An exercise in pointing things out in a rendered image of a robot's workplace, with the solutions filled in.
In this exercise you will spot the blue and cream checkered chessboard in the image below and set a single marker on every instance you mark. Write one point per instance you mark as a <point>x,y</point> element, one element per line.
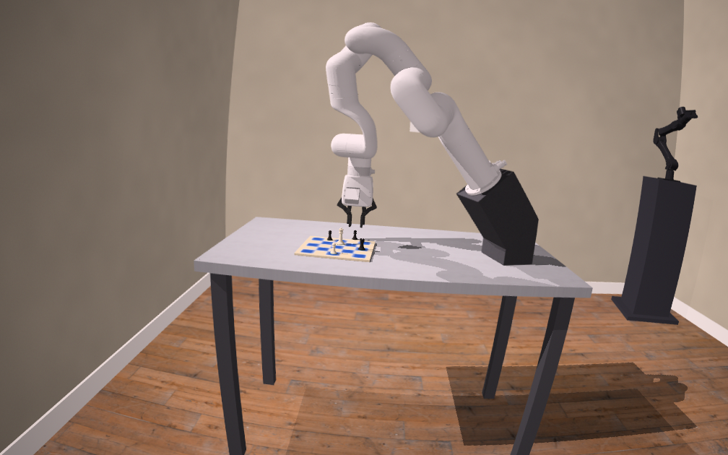
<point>321,247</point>

